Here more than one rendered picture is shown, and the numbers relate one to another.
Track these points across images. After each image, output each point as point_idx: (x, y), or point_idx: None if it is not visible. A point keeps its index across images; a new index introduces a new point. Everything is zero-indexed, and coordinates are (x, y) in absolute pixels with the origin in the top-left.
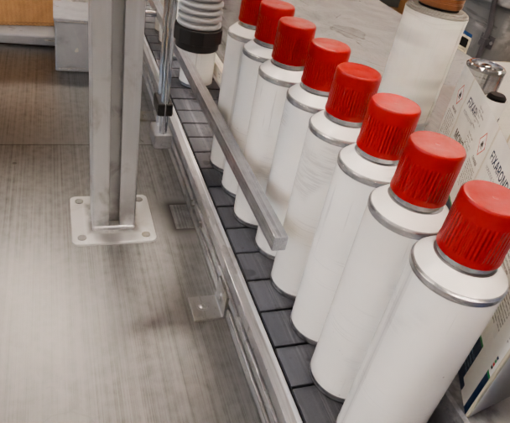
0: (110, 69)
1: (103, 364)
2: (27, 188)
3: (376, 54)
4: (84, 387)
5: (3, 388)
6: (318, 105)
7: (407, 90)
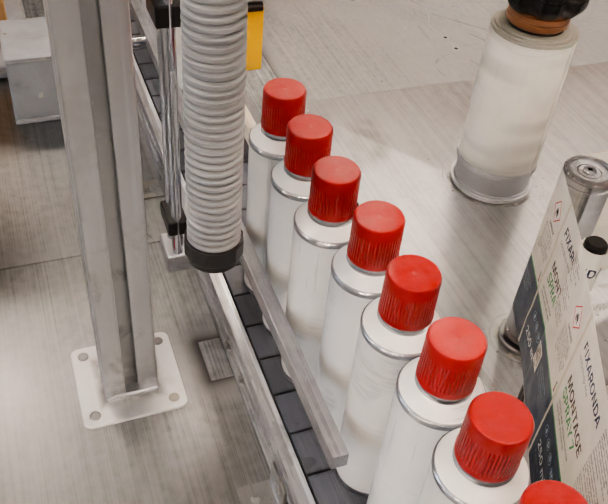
0: (106, 239)
1: None
2: (14, 344)
3: (467, 2)
4: None
5: None
6: (371, 288)
7: (501, 137)
